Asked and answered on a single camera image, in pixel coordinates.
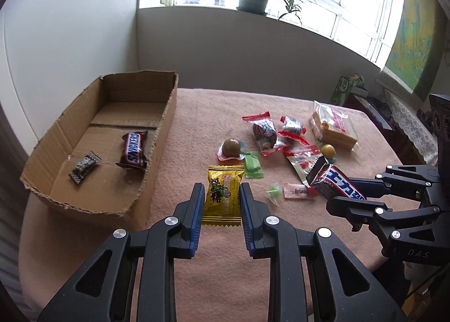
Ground blue white chocolate bar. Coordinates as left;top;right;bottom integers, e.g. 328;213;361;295
305;158;367;202

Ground green printed box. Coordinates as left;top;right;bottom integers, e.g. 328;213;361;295
328;73;368;106

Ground yellow ball candy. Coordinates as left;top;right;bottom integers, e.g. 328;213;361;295
318;144;340;164

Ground green candy packet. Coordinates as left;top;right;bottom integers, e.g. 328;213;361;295
244;151;264;180

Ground small green wrapped candy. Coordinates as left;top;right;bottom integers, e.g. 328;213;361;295
264;183;284;206

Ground white cabinet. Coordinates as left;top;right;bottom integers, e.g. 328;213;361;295
0;0;141;154

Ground red white snack packet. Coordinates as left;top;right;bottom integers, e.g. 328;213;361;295
283;144;329;189

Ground trailing green plant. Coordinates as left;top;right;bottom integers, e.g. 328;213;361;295
271;0;310;25

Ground sliced bread packet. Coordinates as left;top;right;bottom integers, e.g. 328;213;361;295
310;100;360;152

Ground yellow candy packet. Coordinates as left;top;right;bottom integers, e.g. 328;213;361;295
202;164;246;227

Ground small black candy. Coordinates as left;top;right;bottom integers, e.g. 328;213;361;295
68;151;102;185

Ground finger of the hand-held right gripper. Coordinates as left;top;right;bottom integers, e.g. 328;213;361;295
326;196;444;266
346;165;440;200

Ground wall map poster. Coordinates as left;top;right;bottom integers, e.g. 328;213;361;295
376;0;447;101

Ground white lace cloth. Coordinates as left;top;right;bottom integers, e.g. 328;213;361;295
381;88;438;164

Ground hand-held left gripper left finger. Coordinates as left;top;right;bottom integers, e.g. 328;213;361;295
38;183;205;322

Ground cardboard box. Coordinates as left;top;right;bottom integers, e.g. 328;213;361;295
20;69;179;229

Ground brown ball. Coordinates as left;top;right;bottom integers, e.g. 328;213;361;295
217;137;247;162

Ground person's right forearm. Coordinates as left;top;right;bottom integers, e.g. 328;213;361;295
402;260;450;312

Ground dark cabinet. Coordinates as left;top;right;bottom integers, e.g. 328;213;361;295
346;91;422;164

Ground dark snack packet red ends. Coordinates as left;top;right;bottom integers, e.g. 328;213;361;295
278;115;311;146
242;111;286;157

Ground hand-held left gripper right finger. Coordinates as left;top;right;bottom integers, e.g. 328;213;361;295
240;182;408;322

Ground brown chocolate bar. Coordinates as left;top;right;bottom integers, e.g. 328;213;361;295
116;131;149;170

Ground white orange wrapped candy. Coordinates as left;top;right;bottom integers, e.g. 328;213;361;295
282;182;318;199

